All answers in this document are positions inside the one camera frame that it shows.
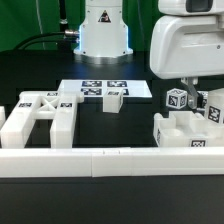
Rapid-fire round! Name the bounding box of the white chair seat part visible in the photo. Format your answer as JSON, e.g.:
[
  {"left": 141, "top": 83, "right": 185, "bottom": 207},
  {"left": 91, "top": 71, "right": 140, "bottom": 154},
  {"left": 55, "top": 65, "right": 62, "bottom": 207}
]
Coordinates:
[{"left": 153, "top": 111, "right": 224, "bottom": 147}]

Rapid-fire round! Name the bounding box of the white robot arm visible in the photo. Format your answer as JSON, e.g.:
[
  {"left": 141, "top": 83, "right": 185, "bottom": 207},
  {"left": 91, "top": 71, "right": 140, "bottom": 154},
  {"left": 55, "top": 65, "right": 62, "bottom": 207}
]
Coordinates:
[{"left": 74, "top": 0, "right": 224, "bottom": 108}]

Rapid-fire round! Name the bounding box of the white chair back frame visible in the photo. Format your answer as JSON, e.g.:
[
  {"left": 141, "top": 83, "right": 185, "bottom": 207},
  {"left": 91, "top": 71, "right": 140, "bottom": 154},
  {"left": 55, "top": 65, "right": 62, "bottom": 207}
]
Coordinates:
[{"left": 0, "top": 91, "right": 84, "bottom": 149}]

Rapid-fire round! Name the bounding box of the white left fence piece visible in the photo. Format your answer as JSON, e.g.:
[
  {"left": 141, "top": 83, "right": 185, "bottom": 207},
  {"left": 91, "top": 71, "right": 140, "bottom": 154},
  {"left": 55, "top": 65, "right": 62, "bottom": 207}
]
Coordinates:
[{"left": 0, "top": 106, "right": 5, "bottom": 130}]

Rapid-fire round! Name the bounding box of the white front fence rail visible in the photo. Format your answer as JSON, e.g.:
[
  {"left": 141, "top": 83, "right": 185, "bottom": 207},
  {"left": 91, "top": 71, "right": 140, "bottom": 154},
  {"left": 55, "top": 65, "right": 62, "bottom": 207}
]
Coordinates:
[{"left": 0, "top": 147, "right": 224, "bottom": 178}]

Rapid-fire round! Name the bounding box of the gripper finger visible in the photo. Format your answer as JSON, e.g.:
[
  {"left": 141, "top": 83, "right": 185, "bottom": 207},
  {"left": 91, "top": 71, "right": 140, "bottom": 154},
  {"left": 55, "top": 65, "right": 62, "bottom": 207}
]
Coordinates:
[{"left": 181, "top": 77, "right": 198, "bottom": 109}]

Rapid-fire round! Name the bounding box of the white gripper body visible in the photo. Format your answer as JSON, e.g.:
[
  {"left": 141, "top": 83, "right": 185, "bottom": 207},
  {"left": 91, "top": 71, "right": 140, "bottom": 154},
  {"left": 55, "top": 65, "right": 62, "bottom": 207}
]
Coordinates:
[{"left": 150, "top": 0, "right": 224, "bottom": 79}]

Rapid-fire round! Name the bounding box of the black cable with connector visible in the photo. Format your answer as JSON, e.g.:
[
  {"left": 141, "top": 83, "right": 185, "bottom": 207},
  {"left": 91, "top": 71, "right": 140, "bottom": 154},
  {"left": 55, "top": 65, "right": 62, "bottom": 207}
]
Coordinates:
[{"left": 13, "top": 29, "right": 81, "bottom": 51}]

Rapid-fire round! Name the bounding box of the white marker base plate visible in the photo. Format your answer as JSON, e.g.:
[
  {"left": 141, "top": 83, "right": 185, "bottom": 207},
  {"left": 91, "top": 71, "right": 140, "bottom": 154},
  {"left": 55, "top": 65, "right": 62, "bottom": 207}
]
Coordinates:
[{"left": 58, "top": 79, "right": 152, "bottom": 98}]

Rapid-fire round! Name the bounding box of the tagged white cube nut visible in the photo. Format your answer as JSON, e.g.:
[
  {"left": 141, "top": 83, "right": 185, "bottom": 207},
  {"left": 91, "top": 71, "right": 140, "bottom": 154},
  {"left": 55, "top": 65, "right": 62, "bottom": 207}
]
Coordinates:
[{"left": 166, "top": 88, "right": 187, "bottom": 109}]

